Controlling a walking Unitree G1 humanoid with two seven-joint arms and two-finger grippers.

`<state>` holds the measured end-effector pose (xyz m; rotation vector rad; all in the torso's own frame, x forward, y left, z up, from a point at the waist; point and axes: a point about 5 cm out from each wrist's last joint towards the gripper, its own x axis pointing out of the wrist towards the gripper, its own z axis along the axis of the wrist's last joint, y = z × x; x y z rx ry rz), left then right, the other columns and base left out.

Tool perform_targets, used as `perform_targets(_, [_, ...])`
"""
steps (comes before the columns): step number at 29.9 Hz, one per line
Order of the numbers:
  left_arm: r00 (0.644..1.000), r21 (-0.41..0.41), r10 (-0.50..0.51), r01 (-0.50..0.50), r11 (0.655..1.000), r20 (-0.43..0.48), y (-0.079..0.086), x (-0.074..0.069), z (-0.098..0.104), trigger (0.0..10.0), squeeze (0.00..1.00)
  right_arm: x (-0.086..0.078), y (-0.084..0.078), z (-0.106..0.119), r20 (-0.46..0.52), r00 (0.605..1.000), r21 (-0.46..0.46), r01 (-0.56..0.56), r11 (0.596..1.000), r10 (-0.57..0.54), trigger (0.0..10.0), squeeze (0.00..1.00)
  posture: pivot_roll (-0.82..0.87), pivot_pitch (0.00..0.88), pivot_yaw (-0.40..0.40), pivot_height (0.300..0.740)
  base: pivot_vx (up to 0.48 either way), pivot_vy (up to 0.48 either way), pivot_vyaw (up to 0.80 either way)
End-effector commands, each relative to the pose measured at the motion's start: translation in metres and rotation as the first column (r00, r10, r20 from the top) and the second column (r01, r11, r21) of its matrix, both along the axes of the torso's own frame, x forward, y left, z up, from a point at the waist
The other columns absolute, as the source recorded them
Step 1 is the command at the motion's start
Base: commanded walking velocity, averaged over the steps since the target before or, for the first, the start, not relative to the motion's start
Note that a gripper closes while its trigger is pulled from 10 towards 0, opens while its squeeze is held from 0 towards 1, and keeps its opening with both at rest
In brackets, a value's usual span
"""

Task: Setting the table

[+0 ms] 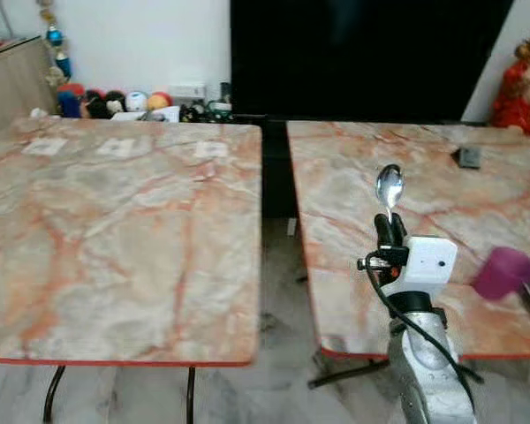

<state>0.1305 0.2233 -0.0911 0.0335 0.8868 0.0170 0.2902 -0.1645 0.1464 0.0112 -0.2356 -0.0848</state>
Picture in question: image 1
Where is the silver metal spoon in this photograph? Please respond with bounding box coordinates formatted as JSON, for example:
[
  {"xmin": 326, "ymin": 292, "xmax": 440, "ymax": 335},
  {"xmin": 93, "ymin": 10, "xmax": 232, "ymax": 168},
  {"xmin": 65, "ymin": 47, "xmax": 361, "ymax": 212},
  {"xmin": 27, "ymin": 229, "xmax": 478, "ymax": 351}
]
[{"xmin": 375, "ymin": 163, "xmax": 405, "ymax": 222}]

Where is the marble table with black legs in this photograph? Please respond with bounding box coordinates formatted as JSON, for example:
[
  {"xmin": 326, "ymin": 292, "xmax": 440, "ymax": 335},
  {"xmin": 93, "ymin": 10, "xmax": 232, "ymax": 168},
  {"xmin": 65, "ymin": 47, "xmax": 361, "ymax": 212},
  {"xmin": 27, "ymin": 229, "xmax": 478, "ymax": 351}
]
[
  {"xmin": 0, "ymin": 115, "xmax": 264, "ymax": 424},
  {"xmin": 285, "ymin": 119, "xmax": 530, "ymax": 390}
]

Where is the small dark grey square block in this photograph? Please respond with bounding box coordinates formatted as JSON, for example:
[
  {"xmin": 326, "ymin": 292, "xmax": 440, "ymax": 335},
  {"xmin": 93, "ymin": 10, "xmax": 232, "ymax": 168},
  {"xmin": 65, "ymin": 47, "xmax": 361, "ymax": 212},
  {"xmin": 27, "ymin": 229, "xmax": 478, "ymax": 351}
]
[{"xmin": 452, "ymin": 146, "xmax": 483, "ymax": 170}]

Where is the purple plastic cup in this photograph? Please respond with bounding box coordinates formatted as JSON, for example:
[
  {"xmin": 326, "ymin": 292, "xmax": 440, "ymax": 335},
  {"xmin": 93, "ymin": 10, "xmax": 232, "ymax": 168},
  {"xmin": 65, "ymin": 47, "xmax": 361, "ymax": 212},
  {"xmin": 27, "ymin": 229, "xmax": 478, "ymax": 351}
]
[{"xmin": 473, "ymin": 246, "xmax": 530, "ymax": 302}]

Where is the black television screen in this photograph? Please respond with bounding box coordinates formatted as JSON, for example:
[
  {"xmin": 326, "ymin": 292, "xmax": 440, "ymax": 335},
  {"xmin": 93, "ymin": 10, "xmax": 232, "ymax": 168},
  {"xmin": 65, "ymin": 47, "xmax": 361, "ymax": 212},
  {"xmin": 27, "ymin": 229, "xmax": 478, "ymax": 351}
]
[{"xmin": 229, "ymin": 0, "xmax": 515, "ymax": 122}]

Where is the red and gold doll figure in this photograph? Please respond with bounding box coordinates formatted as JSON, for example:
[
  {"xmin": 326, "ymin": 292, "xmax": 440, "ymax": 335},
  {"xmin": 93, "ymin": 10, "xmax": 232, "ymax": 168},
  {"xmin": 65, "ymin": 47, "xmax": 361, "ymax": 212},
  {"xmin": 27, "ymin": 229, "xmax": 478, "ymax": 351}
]
[{"xmin": 489, "ymin": 37, "xmax": 530, "ymax": 144}]

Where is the white square table sticker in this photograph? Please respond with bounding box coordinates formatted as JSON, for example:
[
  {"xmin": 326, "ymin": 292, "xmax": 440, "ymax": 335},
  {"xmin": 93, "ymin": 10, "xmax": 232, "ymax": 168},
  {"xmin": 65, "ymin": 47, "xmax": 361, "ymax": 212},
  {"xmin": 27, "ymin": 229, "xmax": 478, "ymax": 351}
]
[{"xmin": 193, "ymin": 141, "xmax": 231, "ymax": 161}]

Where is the orange and red toy figure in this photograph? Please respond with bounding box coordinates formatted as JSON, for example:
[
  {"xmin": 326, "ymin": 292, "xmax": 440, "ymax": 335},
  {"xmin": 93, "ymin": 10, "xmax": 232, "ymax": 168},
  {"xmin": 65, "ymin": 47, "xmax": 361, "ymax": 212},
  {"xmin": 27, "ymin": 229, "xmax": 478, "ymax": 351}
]
[{"xmin": 147, "ymin": 90, "xmax": 173, "ymax": 112}]

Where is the white round toy figure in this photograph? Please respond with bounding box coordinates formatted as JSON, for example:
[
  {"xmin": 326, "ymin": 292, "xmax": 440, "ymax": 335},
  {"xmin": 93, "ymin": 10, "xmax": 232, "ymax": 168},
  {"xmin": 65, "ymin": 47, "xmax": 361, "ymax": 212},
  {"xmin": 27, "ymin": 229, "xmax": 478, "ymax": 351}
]
[{"xmin": 125, "ymin": 90, "xmax": 148, "ymax": 113}]

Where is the black toy figure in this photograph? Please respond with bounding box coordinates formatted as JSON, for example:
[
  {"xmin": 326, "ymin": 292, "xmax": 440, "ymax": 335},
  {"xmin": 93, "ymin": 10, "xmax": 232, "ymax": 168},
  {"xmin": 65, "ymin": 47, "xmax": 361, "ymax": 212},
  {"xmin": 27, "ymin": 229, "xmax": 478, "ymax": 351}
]
[{"xmin": 84, "ymin": 89, "xmax": 126, "ymax": 120}]

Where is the blue toy figure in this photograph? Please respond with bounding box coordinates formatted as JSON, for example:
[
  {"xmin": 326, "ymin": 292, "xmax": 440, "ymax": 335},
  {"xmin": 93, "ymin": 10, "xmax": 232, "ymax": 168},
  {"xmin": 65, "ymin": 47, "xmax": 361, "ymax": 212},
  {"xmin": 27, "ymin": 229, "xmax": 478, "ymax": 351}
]
[{"xmin": 57, "ymin": 84, "xmax": 84, "ymax": 119}]

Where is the hanging ornament with blue beads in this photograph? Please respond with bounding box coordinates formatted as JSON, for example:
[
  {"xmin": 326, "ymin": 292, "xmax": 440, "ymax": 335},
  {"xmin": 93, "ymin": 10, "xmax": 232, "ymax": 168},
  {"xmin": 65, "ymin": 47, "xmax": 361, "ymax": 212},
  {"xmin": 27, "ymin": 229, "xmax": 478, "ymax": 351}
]
[{"xmin": 35, "ymin": 0, "xmax": 73, "ymax": 87}]

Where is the light wooden cabinet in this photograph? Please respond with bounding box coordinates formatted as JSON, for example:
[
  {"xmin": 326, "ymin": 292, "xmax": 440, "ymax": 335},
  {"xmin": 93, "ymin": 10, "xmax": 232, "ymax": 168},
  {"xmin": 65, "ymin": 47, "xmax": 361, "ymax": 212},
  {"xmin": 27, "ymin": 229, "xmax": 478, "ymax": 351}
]
[{"xmin": 0, "ymin": 35, "xmax": 57, "ymax": 140}]

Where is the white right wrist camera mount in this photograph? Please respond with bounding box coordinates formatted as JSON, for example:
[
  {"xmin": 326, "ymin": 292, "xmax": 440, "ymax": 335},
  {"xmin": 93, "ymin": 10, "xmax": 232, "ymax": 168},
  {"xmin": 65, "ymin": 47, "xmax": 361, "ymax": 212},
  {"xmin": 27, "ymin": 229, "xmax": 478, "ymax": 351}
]
[{"xmin": 384, "ymin": 235, "xmax": 458, "ymax": 298}]

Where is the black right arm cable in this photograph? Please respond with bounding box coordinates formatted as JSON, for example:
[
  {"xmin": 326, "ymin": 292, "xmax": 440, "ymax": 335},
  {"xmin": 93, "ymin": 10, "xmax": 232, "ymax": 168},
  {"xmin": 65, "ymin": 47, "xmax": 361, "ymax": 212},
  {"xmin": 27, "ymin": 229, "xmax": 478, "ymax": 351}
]
[{"xmin": 357, "ymin": 251, "xmax": 479, "ymax": 413}]

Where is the white wall socket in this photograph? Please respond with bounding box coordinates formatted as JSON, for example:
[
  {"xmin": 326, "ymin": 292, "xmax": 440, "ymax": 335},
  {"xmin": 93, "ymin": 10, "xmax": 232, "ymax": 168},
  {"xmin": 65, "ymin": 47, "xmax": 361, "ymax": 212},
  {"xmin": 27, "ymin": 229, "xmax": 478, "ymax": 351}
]
[{"xmin": 169, "ymin": 83, "xmax": 207, "ymax": 101}]

